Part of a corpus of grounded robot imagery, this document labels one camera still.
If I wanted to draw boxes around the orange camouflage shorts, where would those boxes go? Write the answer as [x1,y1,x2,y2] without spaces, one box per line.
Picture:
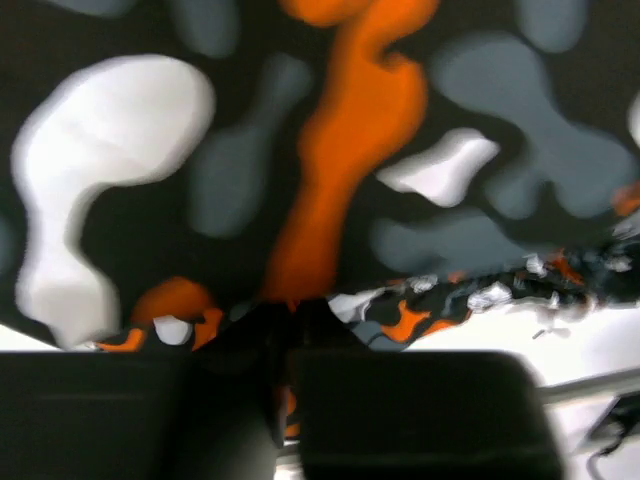
[0,0,640,451]

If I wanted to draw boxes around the front aluminium rail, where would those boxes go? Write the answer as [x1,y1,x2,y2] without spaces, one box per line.
[537,368,639,404]

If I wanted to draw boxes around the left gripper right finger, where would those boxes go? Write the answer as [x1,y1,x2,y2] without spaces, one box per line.
[294,350,565,480]

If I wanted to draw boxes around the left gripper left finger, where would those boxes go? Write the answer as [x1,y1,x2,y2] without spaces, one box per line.
[1,352,276,479]

